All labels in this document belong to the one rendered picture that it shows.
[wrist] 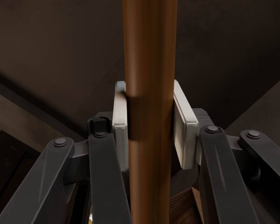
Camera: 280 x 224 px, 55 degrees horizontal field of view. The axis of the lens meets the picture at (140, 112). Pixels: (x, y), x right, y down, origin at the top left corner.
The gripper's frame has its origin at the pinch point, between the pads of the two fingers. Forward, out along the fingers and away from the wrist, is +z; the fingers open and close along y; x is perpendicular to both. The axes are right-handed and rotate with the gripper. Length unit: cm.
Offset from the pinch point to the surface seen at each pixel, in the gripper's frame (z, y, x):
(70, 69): 282, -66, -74
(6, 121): 266, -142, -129
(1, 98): 265, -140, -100
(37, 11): 280, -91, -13
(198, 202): 133, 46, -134
